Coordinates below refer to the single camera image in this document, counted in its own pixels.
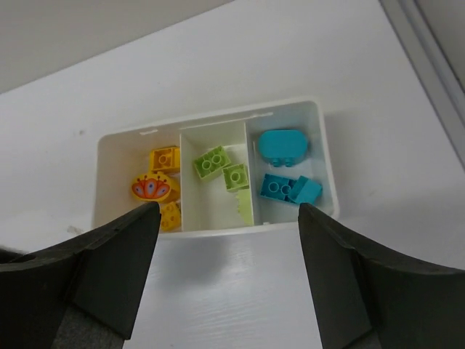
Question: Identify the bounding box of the teal rounded lego piece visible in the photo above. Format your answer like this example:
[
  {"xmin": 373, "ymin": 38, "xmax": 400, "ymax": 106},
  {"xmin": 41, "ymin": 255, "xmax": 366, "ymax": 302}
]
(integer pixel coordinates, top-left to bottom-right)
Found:
[{"xmin": 258, "ymin": 129, "xmax": 309, "ymax": 167}]

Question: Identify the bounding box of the orange lego brick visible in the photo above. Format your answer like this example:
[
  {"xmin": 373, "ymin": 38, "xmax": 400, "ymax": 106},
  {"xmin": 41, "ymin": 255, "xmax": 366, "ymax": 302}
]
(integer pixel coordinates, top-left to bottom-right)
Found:
[{"xmin": 149, "ymin": 146, "xmax": 181, "ymax": 173}]

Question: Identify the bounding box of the small yellow lego brick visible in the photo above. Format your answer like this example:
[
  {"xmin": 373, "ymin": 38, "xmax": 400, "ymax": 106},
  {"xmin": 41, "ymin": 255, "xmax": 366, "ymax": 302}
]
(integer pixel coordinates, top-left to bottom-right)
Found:
[{"xmin": 160, "ymin": 201, "xmax": 182, "ymax": 232}]

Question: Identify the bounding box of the pale green lego piece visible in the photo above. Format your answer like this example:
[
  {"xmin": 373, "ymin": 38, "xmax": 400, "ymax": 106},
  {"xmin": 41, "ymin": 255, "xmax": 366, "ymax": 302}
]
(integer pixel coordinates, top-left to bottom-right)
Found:
[{"xmin": 235, "ymin": 188, "xmax": 254, "ymax": 226}]

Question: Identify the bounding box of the orange green lego stack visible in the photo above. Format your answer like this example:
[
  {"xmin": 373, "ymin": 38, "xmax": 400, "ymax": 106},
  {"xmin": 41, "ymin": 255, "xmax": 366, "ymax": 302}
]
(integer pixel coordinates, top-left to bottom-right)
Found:
[{"xmin": 131, "ymin": 172, "xmax": 181, "ymax": 204}]

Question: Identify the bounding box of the white divided container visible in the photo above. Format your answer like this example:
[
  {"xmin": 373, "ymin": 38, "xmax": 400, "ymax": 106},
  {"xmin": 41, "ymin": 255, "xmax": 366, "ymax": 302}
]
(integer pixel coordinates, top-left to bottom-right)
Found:
[{"xmin": 92, "ymin": 97, "xmax": 339, "ymax": 237}]

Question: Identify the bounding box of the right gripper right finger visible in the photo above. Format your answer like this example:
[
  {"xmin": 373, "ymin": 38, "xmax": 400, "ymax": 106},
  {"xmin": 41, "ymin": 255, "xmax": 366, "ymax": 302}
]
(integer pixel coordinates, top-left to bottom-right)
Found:
[{"xmin": 298, "ymin": 204, "xmax": 464, "ymax": 348}]

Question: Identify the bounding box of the aluminium rail right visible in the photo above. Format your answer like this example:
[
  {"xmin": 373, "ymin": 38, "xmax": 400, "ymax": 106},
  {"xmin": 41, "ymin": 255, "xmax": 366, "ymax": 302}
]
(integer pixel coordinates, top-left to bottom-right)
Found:
[{"xmin": 380, "ymin": 1, "xmax": 464, "ymax": 158}]

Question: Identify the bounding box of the teal rectangular lego brick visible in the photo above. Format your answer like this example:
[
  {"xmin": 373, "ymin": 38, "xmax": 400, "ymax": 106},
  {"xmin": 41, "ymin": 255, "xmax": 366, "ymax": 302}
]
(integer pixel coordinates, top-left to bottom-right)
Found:
[{"xmin": 259, "ymin": 174, "xmax": 296, "ymax": 204}]

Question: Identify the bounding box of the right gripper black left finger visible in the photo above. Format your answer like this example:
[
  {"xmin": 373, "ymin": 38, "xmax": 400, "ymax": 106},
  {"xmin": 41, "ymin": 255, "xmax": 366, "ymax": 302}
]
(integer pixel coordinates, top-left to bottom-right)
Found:
[{"xmin": 1, "ymin": 203, "xmax": 161, "ymax": 348}]

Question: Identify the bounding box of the small green lego brick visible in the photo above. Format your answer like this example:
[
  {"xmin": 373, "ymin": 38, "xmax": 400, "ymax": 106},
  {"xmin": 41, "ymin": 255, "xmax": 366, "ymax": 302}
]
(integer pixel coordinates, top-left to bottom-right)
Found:
[{"xmin": 222, "ymin": 164, "xmax": 249, "ymax": 193}]

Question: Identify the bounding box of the small teal lego brick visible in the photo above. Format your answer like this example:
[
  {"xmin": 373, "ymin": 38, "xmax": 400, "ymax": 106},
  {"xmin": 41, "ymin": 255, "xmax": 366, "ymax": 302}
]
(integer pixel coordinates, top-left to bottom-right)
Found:
[{"xmin": 288, "ymin": 176, "xmax": 323, "ymax": 204}]

